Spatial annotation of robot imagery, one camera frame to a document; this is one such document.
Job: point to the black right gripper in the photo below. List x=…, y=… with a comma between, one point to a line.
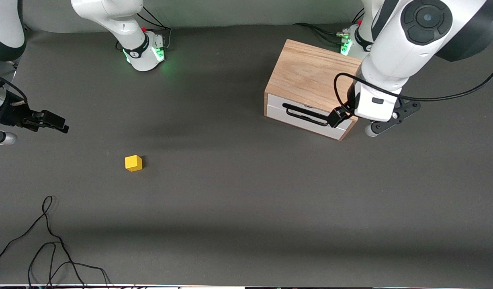
x=14, y=115

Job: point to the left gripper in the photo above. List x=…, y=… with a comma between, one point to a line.
x=339, y=115

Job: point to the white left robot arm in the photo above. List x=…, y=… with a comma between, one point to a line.
x=411, y=40

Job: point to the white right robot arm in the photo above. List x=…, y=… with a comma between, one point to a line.
x=117, y=20

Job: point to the wooden drawer cabinet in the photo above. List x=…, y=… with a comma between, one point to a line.
x=306, y=68

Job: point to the yellow cube block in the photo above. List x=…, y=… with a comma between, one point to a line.
x=133, y=163

